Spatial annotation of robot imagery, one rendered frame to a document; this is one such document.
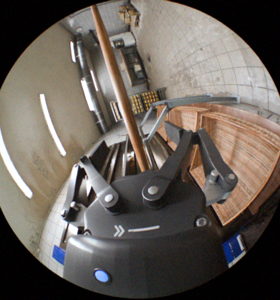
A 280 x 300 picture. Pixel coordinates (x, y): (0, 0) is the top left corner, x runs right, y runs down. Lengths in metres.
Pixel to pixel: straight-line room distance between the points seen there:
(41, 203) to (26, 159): 0.58
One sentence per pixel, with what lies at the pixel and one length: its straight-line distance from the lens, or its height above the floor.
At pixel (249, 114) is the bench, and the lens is 0.64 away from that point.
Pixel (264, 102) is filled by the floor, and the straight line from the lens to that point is 1.19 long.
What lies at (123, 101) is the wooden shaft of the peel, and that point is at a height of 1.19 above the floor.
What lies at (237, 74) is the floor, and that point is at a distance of 1.31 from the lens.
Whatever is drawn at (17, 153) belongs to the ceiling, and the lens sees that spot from 1.49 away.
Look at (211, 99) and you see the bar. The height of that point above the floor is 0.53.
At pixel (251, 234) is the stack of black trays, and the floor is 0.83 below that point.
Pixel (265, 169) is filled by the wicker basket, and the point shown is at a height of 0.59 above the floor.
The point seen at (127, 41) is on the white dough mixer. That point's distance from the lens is 5.44.
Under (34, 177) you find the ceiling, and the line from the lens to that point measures 1.51.
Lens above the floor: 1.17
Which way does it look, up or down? 4 degrees up
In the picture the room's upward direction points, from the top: 106 degrees counter-clockwise
